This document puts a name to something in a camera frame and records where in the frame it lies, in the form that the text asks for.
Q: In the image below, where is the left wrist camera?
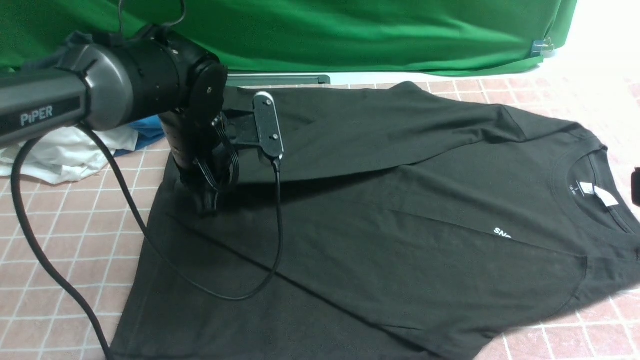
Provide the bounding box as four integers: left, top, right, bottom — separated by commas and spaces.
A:
222, 91, 285, 161

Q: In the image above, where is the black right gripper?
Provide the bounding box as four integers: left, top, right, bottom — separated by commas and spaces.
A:
631, 167, 640, 207

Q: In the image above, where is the crumpled white garment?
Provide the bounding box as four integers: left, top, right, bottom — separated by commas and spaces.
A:
0, 126, 138, 185

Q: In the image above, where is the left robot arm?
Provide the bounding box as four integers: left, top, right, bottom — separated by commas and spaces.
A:
0, 25, 237, 210

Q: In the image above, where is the blue binder clip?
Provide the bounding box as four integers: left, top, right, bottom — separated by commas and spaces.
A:
529, 38, 555, 58

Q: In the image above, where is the left black cable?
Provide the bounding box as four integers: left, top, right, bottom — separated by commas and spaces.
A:
11, 122, 285, 360

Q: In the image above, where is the dark gray long-sleeved shirt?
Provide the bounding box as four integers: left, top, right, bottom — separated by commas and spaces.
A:
111, 82, 639, 360

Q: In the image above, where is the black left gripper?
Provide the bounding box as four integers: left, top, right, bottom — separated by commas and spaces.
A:
160, 111, 238, 218

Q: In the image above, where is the green backdrop cloth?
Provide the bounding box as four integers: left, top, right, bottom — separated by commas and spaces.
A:
0, 0, 578, 77

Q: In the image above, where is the dark green metal rail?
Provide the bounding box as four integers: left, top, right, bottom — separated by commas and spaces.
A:
227, 74, 331, 87

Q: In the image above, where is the crumpled blue garment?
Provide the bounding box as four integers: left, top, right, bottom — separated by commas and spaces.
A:
114, 115, 166, 157

